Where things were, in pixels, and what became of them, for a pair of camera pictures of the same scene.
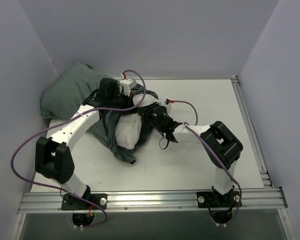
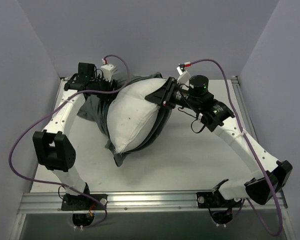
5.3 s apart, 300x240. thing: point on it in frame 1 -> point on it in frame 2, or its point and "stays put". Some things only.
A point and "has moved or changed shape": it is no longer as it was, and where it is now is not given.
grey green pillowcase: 69,90 has moved or changed shape
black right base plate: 213,199 stays put
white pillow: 128,126 has moved or changed shape
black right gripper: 144,110 -> 168,92
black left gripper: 123,100 -> 109,85
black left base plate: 72,203 stays put
